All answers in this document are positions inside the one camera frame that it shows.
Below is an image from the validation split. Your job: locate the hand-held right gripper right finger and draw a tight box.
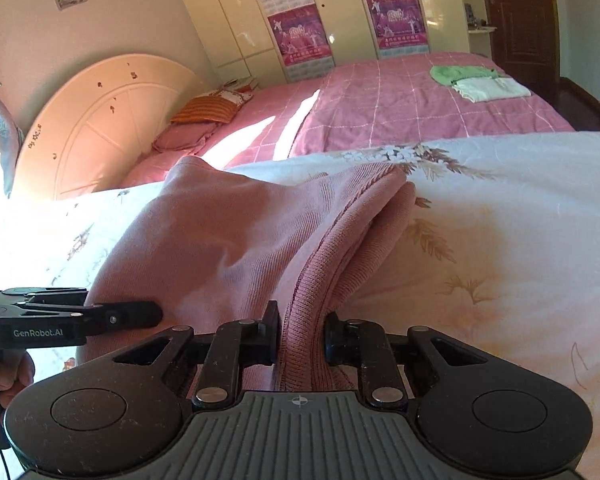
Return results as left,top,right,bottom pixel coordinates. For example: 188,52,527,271
324,312,488,408

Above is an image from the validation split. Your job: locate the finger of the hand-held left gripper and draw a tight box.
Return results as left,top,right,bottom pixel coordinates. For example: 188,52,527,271
2,287,89,307
25,300,163,337

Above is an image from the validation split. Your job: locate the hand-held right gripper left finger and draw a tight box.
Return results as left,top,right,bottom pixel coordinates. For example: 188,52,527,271
114,300,282,408

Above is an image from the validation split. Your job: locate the pink knit sweater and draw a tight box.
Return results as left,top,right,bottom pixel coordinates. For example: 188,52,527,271
77,156,417,393

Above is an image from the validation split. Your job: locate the person's left hand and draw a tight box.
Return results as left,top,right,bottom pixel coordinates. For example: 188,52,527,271
0,350,36,392

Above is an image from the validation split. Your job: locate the grey curtain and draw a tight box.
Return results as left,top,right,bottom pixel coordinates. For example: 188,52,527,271
0,45,25,201

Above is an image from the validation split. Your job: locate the cream round headboard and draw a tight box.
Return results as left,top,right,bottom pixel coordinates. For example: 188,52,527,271
15,52,213,201

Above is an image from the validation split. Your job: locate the pink pillow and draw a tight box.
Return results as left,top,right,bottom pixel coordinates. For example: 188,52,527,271
152,121,221,153

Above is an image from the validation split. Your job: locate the white floral blanket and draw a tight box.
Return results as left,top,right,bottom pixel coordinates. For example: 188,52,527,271
0,131,600,480

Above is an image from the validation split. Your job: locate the orange striped pillow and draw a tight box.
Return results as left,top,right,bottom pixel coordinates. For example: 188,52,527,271
170,96,236,125

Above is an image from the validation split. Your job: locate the floral pillow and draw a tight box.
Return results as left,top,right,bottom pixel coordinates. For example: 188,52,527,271
200,87,255,121

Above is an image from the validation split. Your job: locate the pink checked bed sheet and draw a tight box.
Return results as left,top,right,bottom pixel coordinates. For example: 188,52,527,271
122,51,576,188

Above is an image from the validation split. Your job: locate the green folded cloth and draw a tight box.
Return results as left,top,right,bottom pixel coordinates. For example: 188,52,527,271
429,64,502,87

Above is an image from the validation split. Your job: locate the white folded cloth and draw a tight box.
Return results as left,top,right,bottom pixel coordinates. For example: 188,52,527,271
452,77,532,103

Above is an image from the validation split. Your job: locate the cream wardrobe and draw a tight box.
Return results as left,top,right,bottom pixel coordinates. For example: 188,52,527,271
166,0,473,86

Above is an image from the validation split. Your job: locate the dark wooden door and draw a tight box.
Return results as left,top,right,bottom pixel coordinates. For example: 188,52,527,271
475,0,561,91

